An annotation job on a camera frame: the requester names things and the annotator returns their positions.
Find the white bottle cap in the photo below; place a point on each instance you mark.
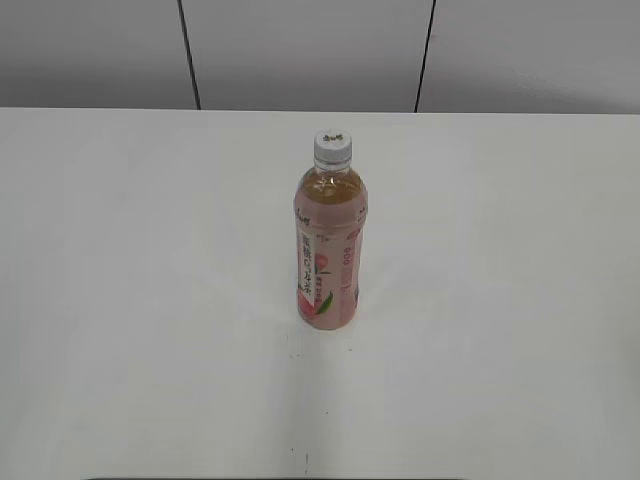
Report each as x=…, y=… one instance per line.
x=333, y=146

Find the pink oolong tea bottle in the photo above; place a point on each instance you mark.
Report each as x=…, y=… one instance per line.
x=330, y=207

